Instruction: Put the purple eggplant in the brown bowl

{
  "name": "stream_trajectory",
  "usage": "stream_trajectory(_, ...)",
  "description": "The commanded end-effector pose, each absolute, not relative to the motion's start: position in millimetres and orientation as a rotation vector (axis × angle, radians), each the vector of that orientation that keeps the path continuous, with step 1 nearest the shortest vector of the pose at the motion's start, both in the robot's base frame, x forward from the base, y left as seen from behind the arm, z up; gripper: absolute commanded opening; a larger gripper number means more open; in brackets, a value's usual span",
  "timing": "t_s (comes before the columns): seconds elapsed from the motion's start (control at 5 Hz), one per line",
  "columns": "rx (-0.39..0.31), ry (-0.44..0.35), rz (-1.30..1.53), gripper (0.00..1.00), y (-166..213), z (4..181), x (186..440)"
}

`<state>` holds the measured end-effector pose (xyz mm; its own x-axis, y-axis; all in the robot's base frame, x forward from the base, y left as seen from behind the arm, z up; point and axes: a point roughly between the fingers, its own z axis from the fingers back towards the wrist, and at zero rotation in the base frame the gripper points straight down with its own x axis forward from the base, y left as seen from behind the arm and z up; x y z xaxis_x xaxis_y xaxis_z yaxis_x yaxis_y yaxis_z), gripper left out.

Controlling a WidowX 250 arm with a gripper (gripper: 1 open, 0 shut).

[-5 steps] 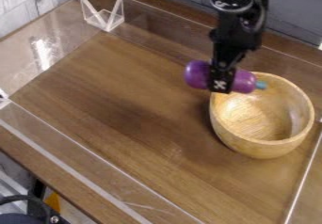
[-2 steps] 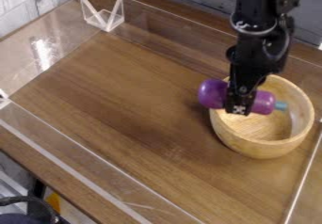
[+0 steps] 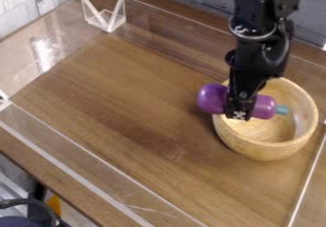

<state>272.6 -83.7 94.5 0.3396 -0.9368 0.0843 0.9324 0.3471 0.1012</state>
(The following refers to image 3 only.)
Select black clamp with cable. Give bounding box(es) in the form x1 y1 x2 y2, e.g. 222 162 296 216
0 180 73 227

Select brown wooden bowl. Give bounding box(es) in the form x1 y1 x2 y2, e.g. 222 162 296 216
213 78 318 161

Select purple toy eggplant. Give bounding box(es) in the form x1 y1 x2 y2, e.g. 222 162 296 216
198 84 290 120

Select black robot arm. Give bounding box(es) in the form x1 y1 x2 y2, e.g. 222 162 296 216
225 0 301 120

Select clear acrylic tray wall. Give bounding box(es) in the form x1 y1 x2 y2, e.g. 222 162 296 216
0 0 326 227

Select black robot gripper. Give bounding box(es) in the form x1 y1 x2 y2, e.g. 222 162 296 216
225 17 294 121

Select clear acrylic corner bracket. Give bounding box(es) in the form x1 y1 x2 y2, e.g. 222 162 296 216
82 0 126 32

